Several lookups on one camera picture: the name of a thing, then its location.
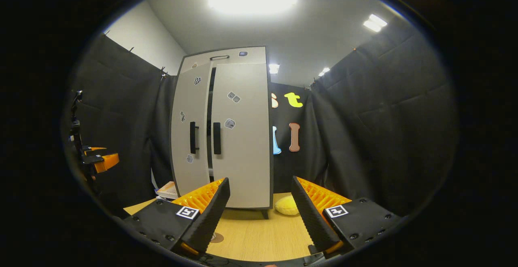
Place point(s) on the tan book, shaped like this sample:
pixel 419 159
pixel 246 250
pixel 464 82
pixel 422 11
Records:
pixel 168 189

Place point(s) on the small ceiling light panel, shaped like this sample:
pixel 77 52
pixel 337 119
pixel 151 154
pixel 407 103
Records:
pixel 323 71
pixel 374 22

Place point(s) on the grey cabinet drawer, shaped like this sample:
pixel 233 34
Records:
pixel 251 58

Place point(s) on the grey cabinet door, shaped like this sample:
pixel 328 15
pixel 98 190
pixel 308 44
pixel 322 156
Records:
pixel 247 157
pixel 202 105

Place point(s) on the grey cabinet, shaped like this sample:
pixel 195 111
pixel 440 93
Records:
pixel 270 157

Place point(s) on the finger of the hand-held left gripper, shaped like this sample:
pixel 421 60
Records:
pixel 95 149
pixel 105 162

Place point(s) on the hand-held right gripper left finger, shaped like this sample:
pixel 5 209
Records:
pixel 212 210

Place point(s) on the black backdrop cloth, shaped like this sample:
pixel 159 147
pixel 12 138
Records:
pixel 384 117

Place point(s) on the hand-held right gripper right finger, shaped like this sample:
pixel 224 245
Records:
pixel 309 218

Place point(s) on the yellow round cushion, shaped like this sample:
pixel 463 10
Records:
pixel 286 205

